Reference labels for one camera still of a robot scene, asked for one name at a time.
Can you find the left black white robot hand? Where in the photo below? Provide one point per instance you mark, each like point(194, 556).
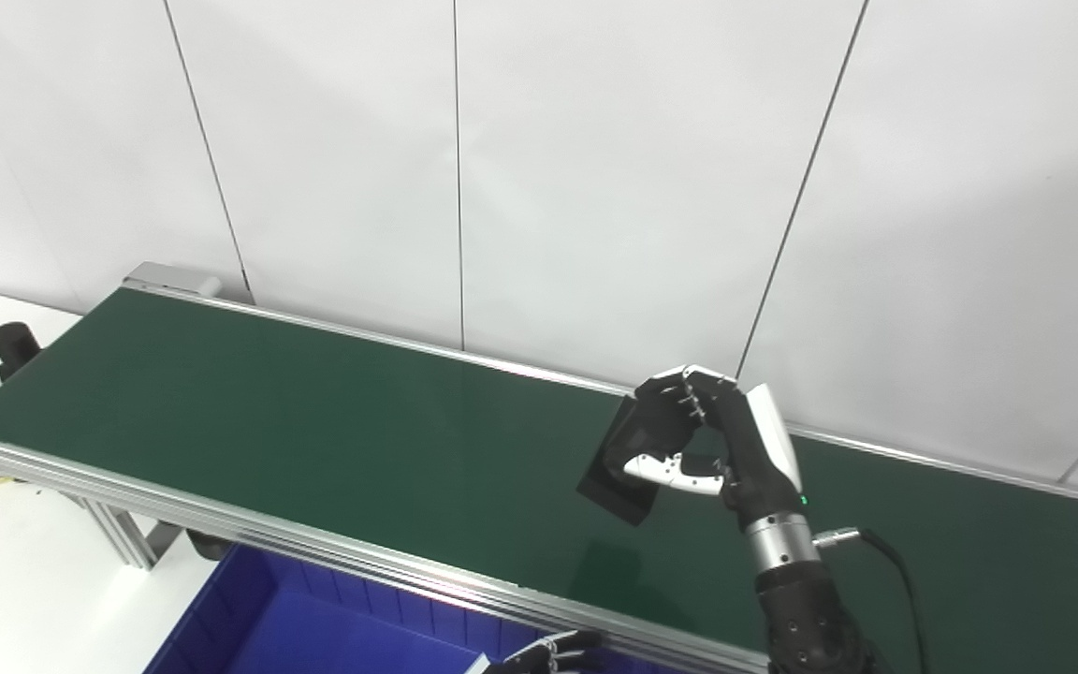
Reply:
point(548, 657)

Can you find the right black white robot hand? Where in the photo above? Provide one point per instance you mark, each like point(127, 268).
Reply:
point(754, 459)

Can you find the black cylinder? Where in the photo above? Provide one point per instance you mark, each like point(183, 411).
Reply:
point(628, 496)

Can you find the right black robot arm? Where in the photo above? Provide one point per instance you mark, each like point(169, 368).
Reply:
point(801, 618)

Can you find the blue plastic bin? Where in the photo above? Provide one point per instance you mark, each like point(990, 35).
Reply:
point(333, 641)

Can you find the aluminium conveyor leg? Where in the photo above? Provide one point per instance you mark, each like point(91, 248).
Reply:
point(123, 534)

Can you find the grey conveyor motor housing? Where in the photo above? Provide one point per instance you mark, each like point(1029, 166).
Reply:
point(169, 278)

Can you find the black cylinder part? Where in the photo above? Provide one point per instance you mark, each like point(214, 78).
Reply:
point(15, 344)

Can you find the green conveyor belt aluminium frame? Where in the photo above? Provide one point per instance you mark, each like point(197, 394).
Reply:
point(314, 412)

